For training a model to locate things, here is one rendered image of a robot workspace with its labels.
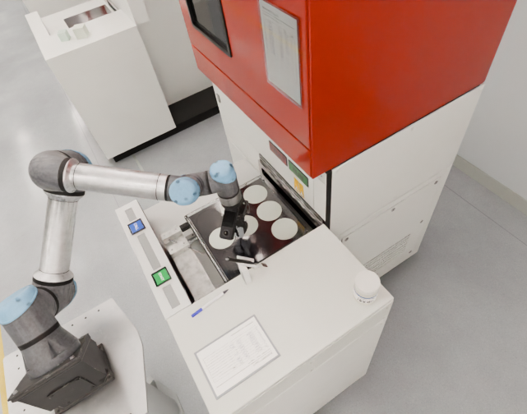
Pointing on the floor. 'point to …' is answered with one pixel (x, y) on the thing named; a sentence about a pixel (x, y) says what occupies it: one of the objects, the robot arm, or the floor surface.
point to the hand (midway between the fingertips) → (238, 236)
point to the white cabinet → (328, 377)
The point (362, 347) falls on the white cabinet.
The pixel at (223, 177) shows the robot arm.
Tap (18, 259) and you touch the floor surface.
